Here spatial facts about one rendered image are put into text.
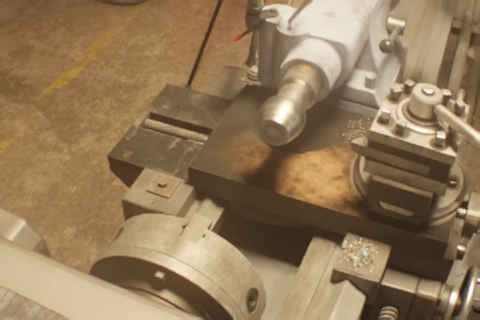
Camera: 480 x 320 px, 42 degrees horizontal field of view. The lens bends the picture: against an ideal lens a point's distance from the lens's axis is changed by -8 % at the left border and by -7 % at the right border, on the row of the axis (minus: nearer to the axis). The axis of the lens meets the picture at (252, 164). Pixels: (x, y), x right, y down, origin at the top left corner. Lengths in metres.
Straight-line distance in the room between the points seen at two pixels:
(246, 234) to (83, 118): 1.67
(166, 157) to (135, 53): 2.00
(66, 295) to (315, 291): 0.72
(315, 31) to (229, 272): 0.66
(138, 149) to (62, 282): 0.87
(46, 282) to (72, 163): 2.17
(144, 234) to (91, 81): 2.44
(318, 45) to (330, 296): 0.51
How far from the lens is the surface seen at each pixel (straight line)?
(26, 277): 0.73
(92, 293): 0.70
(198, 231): 0.92
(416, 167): 1.24
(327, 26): 1.43
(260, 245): 1.54
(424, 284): 1.42
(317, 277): 1.34
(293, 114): 1.24
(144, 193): 1.44
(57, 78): 3.40
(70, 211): 2.67
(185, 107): 1.66
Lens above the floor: 1.89
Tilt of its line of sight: 43 degrees down
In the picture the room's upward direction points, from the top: 2 degrees clockwise
